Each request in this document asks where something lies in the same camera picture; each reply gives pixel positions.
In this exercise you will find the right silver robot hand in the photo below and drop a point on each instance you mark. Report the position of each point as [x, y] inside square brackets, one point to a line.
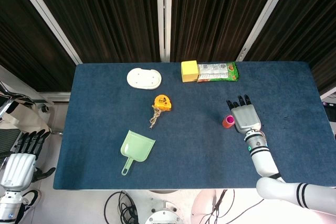
[246, 117]

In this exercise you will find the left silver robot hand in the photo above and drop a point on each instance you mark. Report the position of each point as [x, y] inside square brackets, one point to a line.
[17, 169]

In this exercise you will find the pink plastic cup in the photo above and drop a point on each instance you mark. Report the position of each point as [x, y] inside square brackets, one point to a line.
[230, 119]

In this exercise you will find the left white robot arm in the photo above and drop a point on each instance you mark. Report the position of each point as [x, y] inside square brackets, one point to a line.
[8, 205]

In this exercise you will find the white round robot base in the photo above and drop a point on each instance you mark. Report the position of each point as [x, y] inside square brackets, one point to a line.
[164, 216]

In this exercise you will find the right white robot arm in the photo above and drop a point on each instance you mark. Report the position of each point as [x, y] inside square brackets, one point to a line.
[265, 161]

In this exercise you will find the orange plastic cup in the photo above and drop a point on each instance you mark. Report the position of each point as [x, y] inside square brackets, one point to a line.
[225, 124]

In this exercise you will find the black and white sneaker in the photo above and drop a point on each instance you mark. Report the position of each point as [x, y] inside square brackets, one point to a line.
[34, 196]

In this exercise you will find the green snack packet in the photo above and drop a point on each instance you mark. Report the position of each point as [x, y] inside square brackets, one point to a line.
[218, 72]

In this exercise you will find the yellow sponge cube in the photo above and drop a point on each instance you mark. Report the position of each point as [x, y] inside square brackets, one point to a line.
[189, 72]

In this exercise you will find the blue fabric table cover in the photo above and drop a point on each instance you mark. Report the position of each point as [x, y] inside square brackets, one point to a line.
[183, 155]

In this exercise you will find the yellow tape measure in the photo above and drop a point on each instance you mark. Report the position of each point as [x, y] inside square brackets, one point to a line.
[162, 102]

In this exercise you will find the pale pink robot torso shell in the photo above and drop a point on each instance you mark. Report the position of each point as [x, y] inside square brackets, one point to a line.
[200, 205]

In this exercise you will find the white oval plastic base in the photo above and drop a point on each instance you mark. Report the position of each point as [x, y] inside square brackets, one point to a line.
[144, 78]

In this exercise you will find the dark brown curtain panel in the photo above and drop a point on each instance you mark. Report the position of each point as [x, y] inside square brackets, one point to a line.
[26, 37]
[315, 24]
[210, 11]
[105, 11]

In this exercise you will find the light green plastic dustpan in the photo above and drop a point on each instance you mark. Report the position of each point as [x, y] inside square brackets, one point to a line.
[136, 146]

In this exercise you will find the white partition frame post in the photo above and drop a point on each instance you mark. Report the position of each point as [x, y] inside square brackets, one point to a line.
[265, 16]
[47, 16]
[164, 24]

